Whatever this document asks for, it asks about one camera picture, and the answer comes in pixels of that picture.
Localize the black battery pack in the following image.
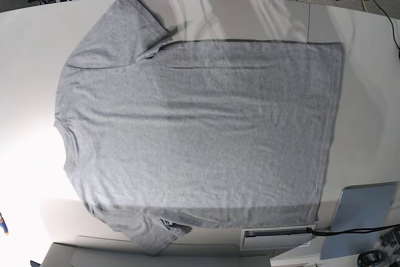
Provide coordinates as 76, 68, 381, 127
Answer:
357, 250, 385, 267

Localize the black cable on table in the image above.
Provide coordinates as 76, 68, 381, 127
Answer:
307, 223, 400, 237

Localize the grey T-shirt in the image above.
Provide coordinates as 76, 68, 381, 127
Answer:
54, 0, 343, 255

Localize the blue-grey board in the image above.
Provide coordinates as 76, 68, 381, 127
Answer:
319, 182, 396, 260

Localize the orange blue tool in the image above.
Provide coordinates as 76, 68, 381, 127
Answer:
0, 214, 9, 235

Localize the white cable slot plate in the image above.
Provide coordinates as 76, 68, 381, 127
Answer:
239, 224, 316, 251

